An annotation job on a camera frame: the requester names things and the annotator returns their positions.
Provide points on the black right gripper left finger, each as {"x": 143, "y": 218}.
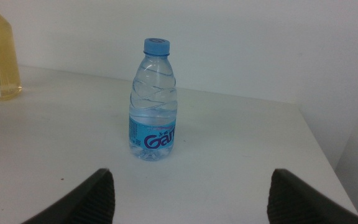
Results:
{"x": 89, "y": 202}

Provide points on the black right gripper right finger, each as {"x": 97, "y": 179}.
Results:
{"x": 291, "y": 202}

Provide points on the blue cap water bottle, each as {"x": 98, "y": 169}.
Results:
{"x": 152, "y": 124}

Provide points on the yellow liquid plastic bottle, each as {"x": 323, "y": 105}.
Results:
{"x": 2, "y": 62}

